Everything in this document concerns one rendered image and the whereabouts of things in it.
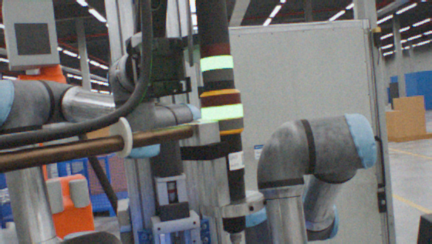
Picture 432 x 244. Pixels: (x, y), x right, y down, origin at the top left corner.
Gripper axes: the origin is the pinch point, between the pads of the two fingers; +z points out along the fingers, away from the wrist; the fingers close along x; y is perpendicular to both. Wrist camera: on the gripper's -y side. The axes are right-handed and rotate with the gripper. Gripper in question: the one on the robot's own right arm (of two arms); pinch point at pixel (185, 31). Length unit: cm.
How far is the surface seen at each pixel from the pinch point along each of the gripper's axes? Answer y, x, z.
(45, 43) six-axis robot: -69, -7, -379
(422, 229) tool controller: 44, -63, -20
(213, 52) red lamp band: 4.1, 0.9, 9.2
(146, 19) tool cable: 1.4, 8.4, 12.1
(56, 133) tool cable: 10.3, 17.3, 16.4
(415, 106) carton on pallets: 73, -984, -770
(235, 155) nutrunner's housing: 14.9, -0.2, 9.6
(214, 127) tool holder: 11.7, 2.4, 10.6
